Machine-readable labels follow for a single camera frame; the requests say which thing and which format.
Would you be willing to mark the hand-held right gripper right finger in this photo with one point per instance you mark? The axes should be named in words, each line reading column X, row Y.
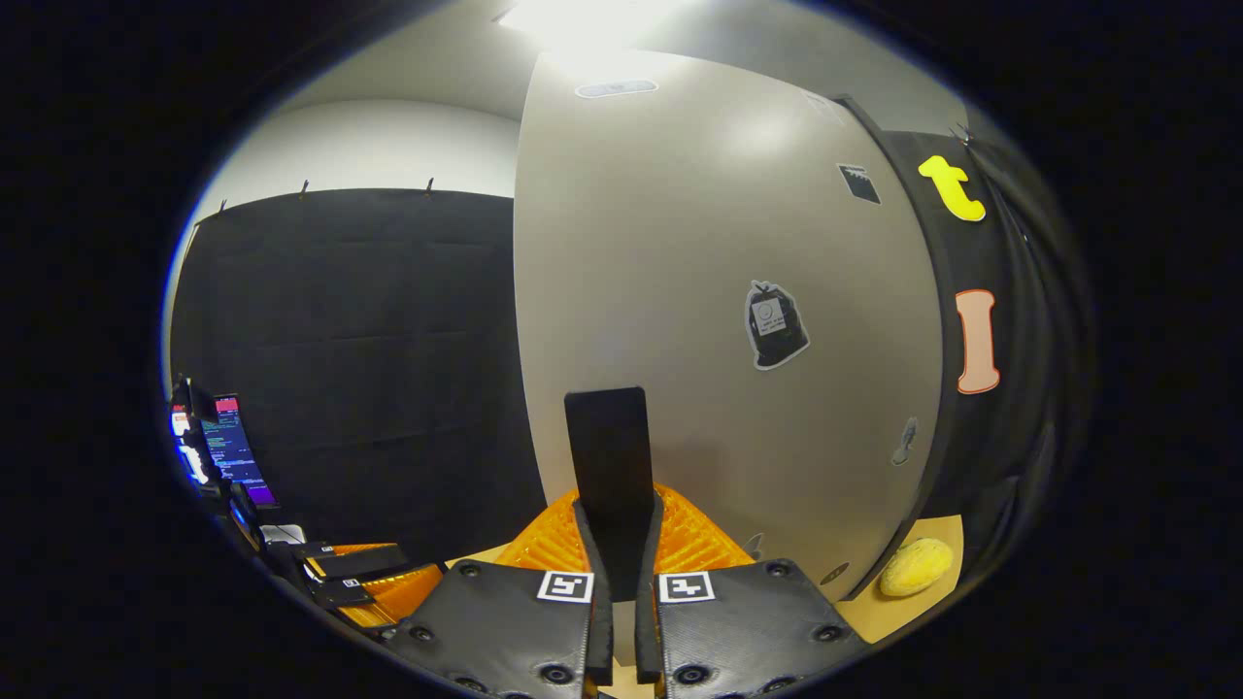
column 649, row 636

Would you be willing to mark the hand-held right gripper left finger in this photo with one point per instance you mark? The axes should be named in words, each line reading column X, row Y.
column 600, row 636

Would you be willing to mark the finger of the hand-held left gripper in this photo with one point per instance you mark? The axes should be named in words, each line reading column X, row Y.
column 388, row 594
column 359, row 561

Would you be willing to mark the grey cabinet door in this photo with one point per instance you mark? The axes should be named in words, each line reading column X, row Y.
column 680, row 243

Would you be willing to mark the dark grey cabinet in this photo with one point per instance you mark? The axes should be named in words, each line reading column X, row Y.
column 874, row 136

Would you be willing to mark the computer monitor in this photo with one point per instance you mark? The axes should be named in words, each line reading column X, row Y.
column 233, row 451

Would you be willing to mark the small lit screen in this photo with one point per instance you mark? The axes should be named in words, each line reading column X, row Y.
column 182, row 424

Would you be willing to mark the black backdrop cloth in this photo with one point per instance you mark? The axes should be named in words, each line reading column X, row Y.
column 359, row 320

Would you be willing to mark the yellow lumpy round object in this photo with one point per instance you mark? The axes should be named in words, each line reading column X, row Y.
column 918, row 568

